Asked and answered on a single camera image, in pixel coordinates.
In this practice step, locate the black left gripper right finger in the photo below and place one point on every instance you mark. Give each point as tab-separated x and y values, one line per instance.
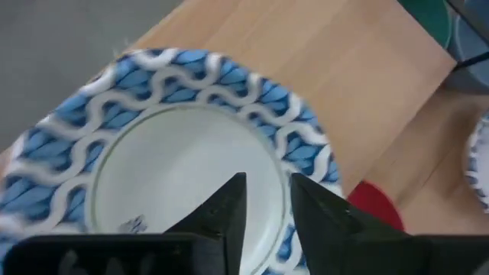
324	237

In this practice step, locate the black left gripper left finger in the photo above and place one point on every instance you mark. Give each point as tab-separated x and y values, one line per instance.
225	214

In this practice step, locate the red plastic bowl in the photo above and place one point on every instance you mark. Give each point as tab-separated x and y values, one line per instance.
374	206

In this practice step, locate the green plastic bowl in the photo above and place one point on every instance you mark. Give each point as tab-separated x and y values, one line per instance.
428	15

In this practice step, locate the wooden shelf board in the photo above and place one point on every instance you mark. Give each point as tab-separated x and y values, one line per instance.
324	76

